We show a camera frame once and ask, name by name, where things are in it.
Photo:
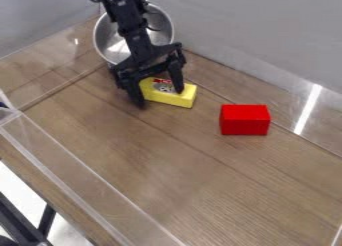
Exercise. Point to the yellow butter block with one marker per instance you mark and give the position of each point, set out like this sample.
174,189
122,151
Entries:
159,90

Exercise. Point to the silver steel pot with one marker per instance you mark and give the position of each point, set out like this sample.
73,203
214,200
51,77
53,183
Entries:
110,44

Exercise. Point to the clear acrylic front barrier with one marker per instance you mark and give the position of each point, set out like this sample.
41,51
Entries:
130,226

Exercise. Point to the red rectangular block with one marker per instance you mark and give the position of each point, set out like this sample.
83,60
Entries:
244,119

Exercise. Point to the black table leg frame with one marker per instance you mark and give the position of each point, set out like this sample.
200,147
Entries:
23,233

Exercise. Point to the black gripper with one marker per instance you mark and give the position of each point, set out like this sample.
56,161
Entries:
148,59

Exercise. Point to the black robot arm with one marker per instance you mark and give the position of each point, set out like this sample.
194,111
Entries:
127,14

